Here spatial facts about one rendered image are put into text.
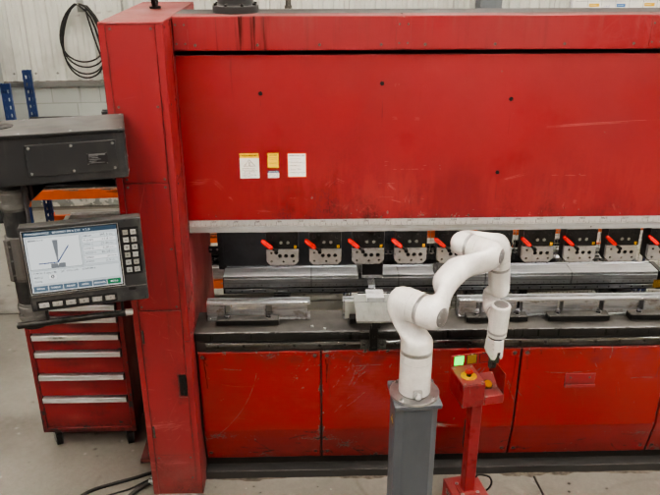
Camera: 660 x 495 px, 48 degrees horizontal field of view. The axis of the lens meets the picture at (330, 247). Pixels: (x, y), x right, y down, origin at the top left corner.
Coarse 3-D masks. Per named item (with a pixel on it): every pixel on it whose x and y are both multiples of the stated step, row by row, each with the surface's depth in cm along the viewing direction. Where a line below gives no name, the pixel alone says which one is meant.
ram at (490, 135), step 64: (192, 64) 310; (256, 64) 310; (320, 64) 311; (384, 64) 312; (448, 64) 312; (512, 64) 313; (576, 64) 314; (640, 64) 315; (192, 128) 320; (256, 128) 321; (320, 128) 322; (384, 128) 323; (448, 128) 323; (512, 128) 324; (576, 128) 325; (640, 128) 326; (192, 192) 332; (256, 192) 333; (320, 192) 334; (384, 192) 335; (448, 192) 335; (512, 192) 336; (576, 192) 337; (640, 192) 338
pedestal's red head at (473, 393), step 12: (456, 372) 334; (492, 372) 340; (504, 372) 329; (456, 384) 334; (468, 384) 326; (480, 384) 327; (504, 384) 330; (456, 396) 335; (468, 396) 328; (480, 396) 329; (492, 396) 331
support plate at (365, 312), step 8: (360, 296) 356; (384, 296) 356; (360, 304) 348; (368, 304) 348; (376, 304) 348; (384, 304) 348; (360, 312) 340; (368, 312) 340; (376, 312) 340; (384, 312) 340; (360, 320) 334; (368, 320) 334; (376, 320) 334; (384, 320) 334
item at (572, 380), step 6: (570, 378) 364; (576, 378) 364; (582, 378) 364; (588, 378) 364; (594, 378) 364; (564, 384) 365; (570, 384) 363; (576, 384) 363; (582, 384) 363; (588, 384) 363; (594, 384) 363
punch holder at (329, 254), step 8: (312, 232) 341; (320, 232) 341; (328, 232) 341; (336, 232) 341; (312, 240) 343; (320, 240) 343; (328, 240) 343; (336, 240) 343; (312, 248) 345; (328, 248) 345; (336, 248) 345; (312, 256) 346; (320, 256) 346; (328, 256) 346; (336, 256) 346
